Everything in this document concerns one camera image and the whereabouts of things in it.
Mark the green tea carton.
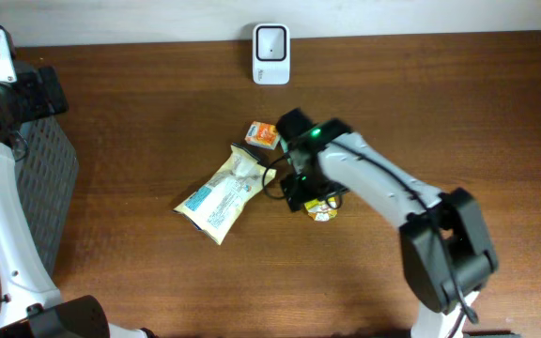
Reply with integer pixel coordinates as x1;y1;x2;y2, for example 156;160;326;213
304;197;339;222

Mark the yellow snack bag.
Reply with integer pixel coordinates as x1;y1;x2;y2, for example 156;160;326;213
173;144;276;245

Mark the small orange tissue pack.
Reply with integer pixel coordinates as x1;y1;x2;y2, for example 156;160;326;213
244;121;281;150

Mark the dark grey mesh basket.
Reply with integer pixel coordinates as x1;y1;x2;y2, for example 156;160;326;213
15;117;79;274

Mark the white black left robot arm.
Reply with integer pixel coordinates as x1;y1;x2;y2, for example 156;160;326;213
0;67;153;337

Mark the black right camera cable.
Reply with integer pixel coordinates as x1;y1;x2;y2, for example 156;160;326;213
261;152;295;201

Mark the white barcode scanner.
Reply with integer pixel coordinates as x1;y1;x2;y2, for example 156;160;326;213
252;23;291;85

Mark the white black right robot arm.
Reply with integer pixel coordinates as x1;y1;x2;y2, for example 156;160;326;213
276;108;499;337

